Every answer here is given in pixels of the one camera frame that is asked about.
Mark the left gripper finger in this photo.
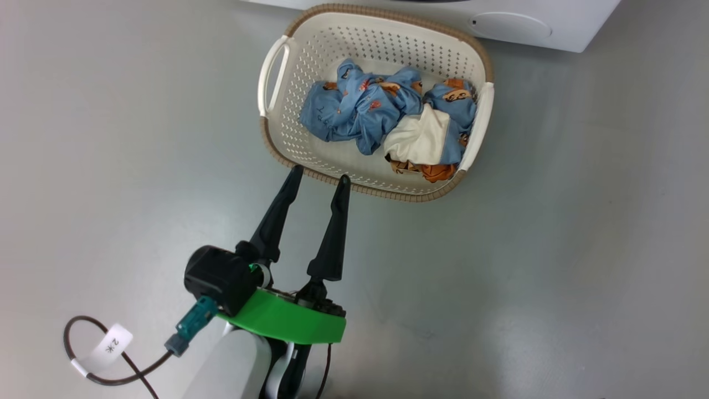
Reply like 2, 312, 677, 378
307, 175, 352, 283
248, 165, 305, 264

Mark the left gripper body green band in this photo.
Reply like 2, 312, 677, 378
217, 260, 348, 345

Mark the blue cartoon print garment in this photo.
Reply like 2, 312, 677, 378
299, 58, 424, 156

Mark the blue garment with white lining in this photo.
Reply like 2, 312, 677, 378
383, 78, 478, 183

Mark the cream perforated laundry basket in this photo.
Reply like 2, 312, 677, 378
258, 4, 495, 203

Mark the white washing machine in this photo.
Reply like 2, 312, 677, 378
244, 0, 622, 53

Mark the round white filter cover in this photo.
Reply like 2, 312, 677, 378
468, 12, 553, 39

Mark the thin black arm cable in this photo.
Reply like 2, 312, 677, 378
315, 342, 333, 399

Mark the teal cable connector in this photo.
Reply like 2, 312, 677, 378
165, 295, 218, 357

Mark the white paper cable tag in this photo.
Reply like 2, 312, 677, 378
70, 323, 134, 378

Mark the dark camera cable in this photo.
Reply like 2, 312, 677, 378
63, 316, 178, 399

